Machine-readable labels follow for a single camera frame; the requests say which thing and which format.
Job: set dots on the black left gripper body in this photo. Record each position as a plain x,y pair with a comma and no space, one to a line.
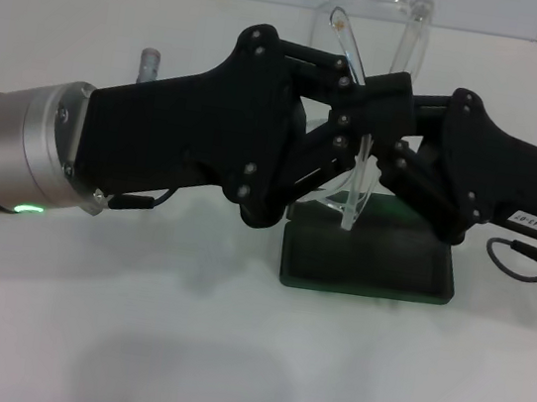
183,134

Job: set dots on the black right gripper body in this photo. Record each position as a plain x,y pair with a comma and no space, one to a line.
511,180

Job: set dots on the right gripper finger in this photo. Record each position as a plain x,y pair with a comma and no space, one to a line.
393,98
424,193

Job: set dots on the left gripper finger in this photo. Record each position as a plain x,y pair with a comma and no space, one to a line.
317,65
318,168

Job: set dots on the clear plastic glasses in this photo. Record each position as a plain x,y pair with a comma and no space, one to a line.
355,198

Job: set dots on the green glasses case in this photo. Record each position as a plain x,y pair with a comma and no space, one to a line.
364,264

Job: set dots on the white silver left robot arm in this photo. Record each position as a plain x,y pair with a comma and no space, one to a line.
11,145

